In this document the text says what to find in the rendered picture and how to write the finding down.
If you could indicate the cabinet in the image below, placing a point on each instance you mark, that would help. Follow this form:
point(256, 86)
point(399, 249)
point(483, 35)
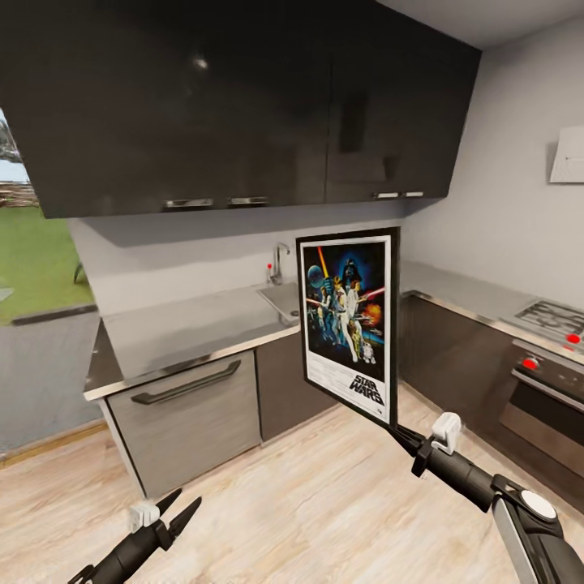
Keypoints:
point(125, 107)
point(399, 95)

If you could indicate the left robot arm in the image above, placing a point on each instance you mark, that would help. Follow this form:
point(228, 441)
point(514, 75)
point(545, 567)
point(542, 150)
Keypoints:
point(148, 533)

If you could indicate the oven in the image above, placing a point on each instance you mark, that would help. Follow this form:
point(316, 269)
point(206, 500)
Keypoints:
point(537, 406)

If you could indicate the poster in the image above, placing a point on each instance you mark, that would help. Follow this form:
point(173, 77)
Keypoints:
point(348, 290)

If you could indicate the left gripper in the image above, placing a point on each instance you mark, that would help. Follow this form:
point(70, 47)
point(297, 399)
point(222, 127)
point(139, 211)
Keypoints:
point(134, 550)

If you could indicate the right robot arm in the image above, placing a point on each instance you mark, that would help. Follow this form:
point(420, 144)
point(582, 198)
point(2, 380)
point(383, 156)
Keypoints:
point(528, 523)

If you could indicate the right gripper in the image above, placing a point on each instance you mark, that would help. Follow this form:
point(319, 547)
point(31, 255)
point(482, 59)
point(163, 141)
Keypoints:
point(452, 469)

